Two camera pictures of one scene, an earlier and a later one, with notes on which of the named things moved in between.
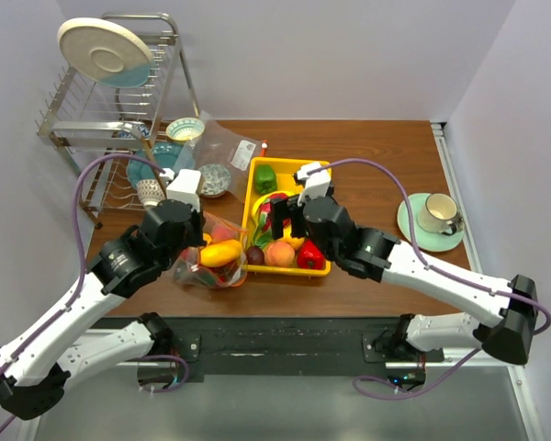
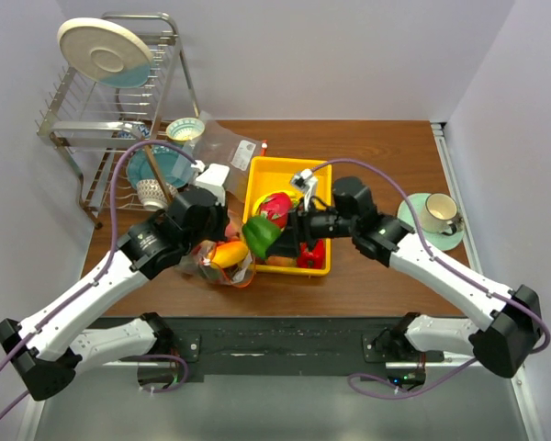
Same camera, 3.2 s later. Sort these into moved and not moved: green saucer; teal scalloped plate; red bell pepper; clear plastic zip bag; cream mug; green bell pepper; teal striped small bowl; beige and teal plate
Moved: green bell pepper; clear plastic zip bag
Not moved: cream mug; teal scalloped plate; teal striped small bowl; green saucer; red bell pepper; beige and teal plate
